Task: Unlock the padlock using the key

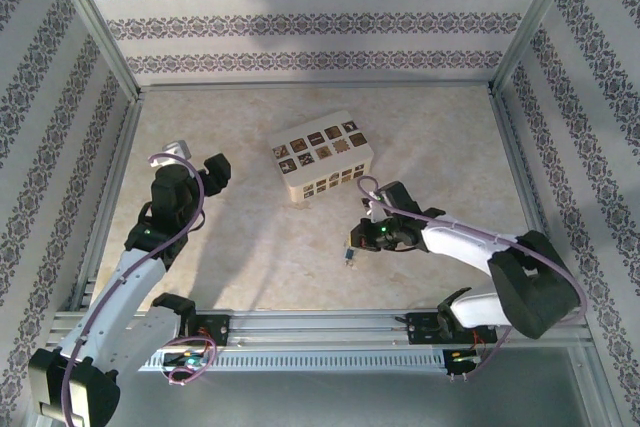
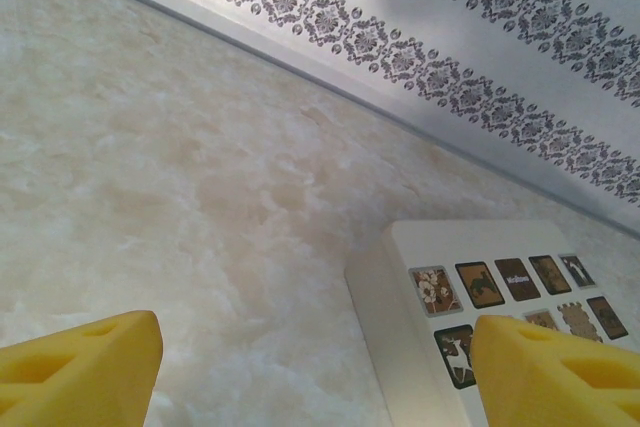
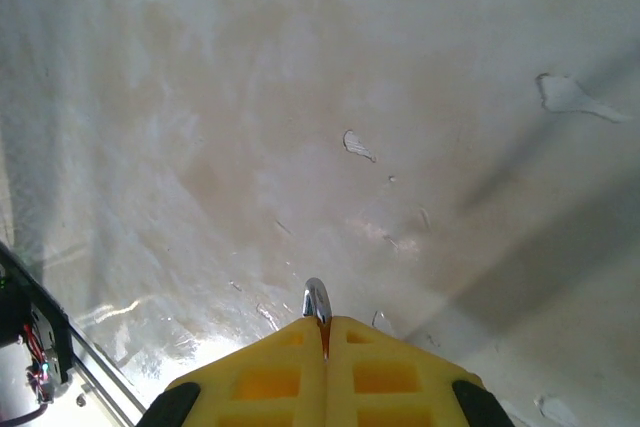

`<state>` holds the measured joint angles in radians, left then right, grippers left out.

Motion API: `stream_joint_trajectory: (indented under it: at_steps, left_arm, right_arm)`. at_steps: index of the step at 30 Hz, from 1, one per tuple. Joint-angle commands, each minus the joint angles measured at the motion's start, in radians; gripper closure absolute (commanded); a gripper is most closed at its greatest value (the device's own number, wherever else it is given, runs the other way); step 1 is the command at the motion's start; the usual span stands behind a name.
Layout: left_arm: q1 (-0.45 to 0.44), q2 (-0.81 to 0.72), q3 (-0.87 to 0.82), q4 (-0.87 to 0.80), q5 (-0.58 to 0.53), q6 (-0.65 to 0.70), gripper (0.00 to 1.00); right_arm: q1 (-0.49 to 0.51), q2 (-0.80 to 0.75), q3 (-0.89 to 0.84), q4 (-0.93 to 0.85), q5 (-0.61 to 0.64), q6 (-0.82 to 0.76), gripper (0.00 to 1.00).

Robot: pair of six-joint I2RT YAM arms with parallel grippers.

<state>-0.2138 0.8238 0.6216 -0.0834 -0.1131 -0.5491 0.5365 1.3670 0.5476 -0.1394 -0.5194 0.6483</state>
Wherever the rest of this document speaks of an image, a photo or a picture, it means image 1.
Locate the small blue padlock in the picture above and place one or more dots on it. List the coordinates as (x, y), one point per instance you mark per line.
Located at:
(348, 253)

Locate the wooden box with picture tiles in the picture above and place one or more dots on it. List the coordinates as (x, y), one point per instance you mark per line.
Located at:
(320, 152)

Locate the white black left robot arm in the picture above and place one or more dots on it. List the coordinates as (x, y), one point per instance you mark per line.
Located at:
(115, 307)

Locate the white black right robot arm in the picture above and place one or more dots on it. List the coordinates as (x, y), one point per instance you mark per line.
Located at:
(460, 244)

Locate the aluminium frame side rail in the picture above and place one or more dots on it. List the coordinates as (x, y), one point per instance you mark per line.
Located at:
(111, 187)
(522, 172)

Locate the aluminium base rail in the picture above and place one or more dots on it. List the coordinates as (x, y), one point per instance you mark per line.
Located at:
(310, 324)

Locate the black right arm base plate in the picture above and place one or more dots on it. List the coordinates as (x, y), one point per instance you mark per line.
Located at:
(420, 329)

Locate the aluminium frame back rail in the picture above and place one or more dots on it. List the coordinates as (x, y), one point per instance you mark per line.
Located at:
(310, 87)

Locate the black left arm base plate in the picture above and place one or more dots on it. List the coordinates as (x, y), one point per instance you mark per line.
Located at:
(220, 329)

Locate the aluminium frame post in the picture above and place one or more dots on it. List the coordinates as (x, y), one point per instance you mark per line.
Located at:
(94, 22)
(537, 22)

